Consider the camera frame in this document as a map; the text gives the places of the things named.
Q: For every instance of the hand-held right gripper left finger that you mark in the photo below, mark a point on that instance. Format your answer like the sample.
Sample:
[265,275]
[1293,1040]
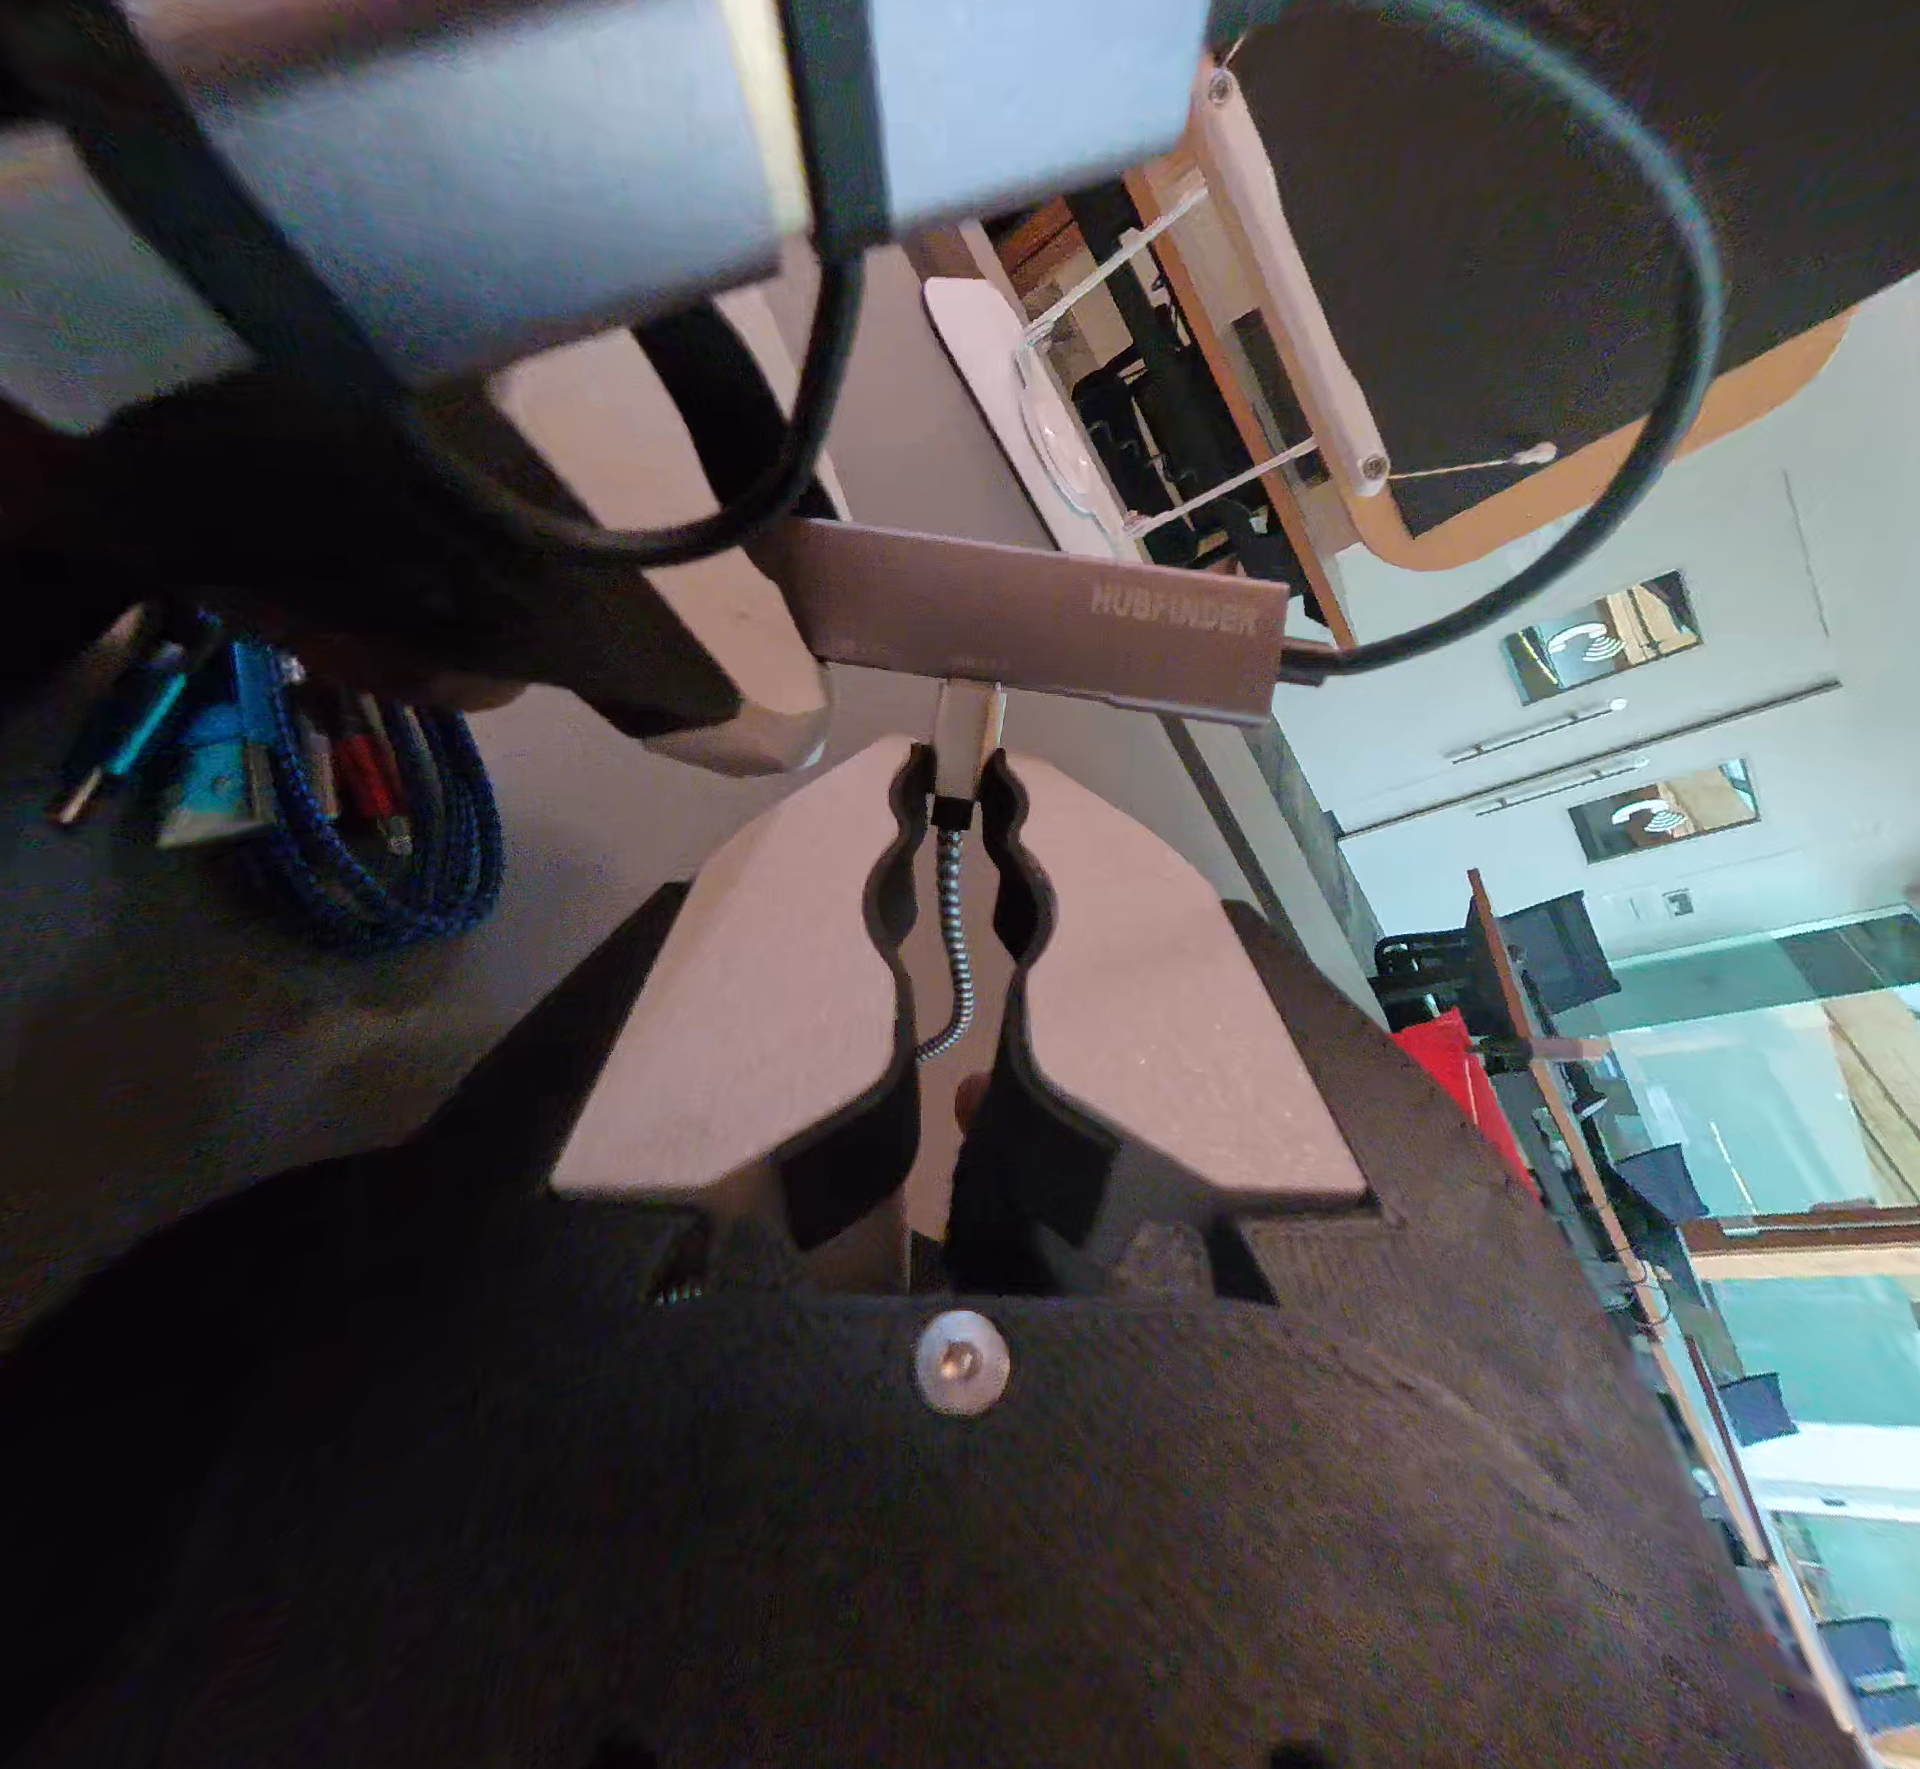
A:
[720,1003]

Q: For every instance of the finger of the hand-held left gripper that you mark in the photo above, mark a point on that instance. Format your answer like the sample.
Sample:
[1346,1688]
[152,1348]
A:
[599,449]

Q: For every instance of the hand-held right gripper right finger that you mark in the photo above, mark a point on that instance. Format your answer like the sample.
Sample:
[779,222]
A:
[1185,1035]

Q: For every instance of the red plastic bin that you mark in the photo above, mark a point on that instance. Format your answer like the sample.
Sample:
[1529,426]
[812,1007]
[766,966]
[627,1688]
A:
[1446,1078]

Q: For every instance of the grey usb hub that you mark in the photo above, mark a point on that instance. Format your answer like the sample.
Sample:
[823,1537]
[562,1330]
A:
[974,599]

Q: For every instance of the black office chair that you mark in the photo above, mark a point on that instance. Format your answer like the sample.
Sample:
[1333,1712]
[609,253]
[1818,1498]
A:
[1554,951]

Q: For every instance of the white board stand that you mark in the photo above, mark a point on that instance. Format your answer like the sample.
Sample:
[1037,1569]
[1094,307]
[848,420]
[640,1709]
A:
[974,360]

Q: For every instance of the long wooden office desk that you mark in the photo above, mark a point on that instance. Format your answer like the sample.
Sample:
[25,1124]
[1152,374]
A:
[1591,1139]

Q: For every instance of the white door with window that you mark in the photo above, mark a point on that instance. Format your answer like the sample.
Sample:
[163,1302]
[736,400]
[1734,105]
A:
[1664,808]
[1605,637]

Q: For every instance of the black board with wooden rim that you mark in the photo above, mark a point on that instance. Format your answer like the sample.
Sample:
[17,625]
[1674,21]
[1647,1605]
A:
[1498,226]

